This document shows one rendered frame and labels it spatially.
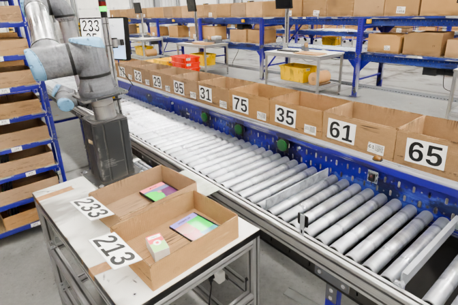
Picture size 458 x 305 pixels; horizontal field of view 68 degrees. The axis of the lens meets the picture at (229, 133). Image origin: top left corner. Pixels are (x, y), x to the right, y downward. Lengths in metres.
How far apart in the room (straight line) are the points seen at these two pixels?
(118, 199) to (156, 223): 0.31
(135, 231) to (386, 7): 5.97
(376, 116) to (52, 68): 1.66
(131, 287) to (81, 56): 1.02
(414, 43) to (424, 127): 4.35
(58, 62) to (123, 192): 0.65
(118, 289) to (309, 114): 1.28
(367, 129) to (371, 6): 5.20
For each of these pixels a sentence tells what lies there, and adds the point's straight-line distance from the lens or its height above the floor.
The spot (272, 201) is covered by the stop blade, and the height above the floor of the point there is 0.75.
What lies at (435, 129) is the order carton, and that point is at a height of 0.99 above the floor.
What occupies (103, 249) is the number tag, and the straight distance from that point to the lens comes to 1.21.
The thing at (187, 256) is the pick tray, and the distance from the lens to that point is 1.21.
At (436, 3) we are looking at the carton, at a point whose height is 1.55.
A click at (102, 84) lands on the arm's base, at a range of 1.73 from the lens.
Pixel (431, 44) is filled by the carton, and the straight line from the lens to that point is 6.14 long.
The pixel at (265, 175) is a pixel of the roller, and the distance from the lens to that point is 1.80.
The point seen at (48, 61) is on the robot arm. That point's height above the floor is 1.38.
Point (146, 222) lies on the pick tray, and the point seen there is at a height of 0.80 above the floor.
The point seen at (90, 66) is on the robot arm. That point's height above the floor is 1.35.
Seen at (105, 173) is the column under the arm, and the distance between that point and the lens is 1.84.
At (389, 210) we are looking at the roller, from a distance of 1.64.
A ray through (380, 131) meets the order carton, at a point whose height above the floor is 1.02.
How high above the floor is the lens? 1.57
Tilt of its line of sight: 20 degrees down
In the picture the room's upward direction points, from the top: 2 degrees counter-clockwise
